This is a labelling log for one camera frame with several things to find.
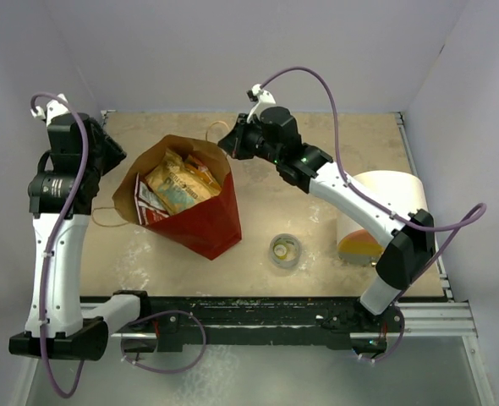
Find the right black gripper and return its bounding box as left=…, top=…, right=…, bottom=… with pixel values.
left=219, top=113, right=282, bottom=165

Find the red white snack packet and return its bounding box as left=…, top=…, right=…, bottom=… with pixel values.
left=134, top=173, right=169, bottom=226

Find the red brown paper bag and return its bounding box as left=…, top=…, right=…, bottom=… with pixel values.
left=112, top=134, right=242, bottom=260

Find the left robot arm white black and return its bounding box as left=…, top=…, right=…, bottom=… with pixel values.
left=8, top=113, right=153, bottom=361

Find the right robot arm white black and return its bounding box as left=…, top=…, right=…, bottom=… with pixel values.
left=217, top=107, right=435, bottom=331

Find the yellow kettle chips bag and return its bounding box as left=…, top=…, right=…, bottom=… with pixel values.
left=145, top=148, right=222, bottom=215

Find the orange snack packet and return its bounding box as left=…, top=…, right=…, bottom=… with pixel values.
left=184, top=155, right=216, bottom=185

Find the clear tape roll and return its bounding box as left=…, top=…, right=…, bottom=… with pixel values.
left=268, top=233, right=302, bottom=269

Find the large white paper roll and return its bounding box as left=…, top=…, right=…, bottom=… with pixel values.
left=336, top=170, right=428, bottom=266

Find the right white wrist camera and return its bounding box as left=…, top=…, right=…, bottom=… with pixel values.
left=246, top=84, right=276, bottom=115

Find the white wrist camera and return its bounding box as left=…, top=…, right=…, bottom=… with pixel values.
left=30, top=93, right=69, bottom=126
left=246, top=84, right=276, bottom=115

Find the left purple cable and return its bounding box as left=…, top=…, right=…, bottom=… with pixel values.
left=29, top=92, right=208, bottom=399

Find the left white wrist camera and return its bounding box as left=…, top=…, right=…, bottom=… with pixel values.
left=30, top=93, right=69, bottom=126

